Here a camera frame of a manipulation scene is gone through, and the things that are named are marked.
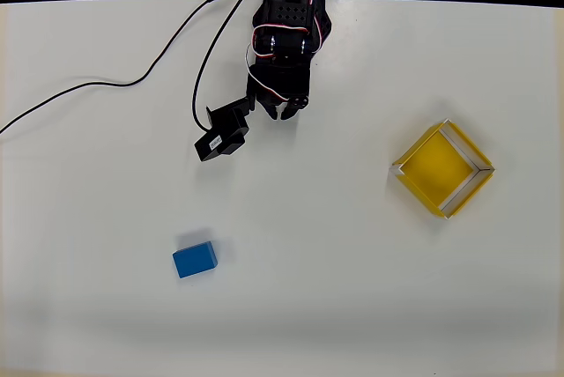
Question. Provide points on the blue cube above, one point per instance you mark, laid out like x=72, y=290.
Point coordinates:
x=195, y=260

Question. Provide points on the yellow square tray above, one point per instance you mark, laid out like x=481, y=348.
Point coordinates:
x=440, y=170

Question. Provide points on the black camera on gripper mount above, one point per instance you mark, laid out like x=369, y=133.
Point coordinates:
x=222, y=135

